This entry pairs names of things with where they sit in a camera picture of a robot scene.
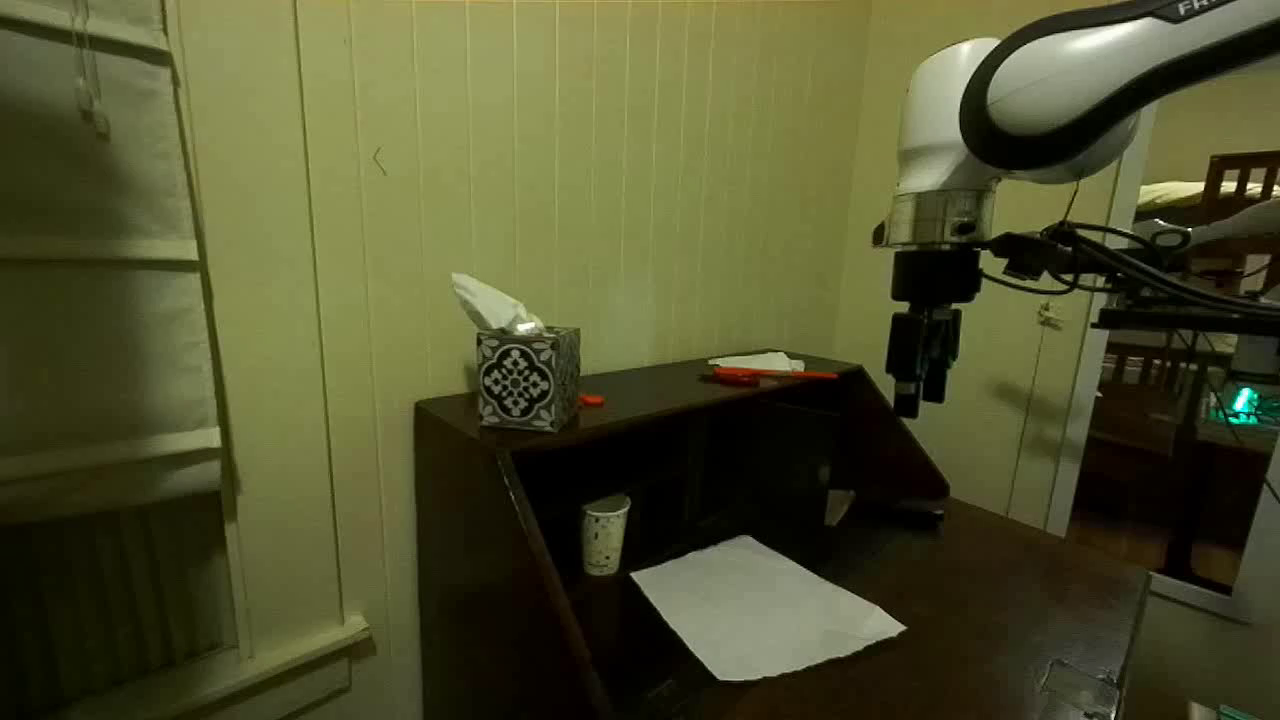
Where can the white window sill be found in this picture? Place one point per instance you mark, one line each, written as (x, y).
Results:
(226, 673)

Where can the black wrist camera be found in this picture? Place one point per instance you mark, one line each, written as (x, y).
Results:
(1025, 253)

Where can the crumpled white cloth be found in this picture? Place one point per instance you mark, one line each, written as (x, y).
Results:
(758, 362)

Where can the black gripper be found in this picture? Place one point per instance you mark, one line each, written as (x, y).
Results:
(934, 276)

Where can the white tissue sheet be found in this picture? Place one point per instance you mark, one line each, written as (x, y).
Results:
(485, 306)

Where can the white paper sheet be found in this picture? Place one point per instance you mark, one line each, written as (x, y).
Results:
(761, 610)

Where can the patterned tissue box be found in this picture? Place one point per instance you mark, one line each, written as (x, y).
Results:
(527, 380)

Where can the orange scraper tool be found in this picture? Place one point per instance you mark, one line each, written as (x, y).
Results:
(766, 376)

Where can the small orange item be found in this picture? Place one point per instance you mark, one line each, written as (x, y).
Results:
(590, 396)

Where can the white paper cup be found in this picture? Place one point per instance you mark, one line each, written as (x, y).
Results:
(605, 536)

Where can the dark wooden desk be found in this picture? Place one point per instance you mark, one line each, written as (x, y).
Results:
(984, 612)

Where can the wooden railing furniture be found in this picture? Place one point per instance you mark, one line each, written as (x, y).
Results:
(1242, 175)

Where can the beige window blind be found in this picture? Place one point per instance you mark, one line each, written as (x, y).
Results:
(102, 306)

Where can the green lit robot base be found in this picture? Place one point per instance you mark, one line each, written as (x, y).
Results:
(1244, 405)

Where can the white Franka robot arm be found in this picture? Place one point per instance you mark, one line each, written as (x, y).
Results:
(1067, 92)

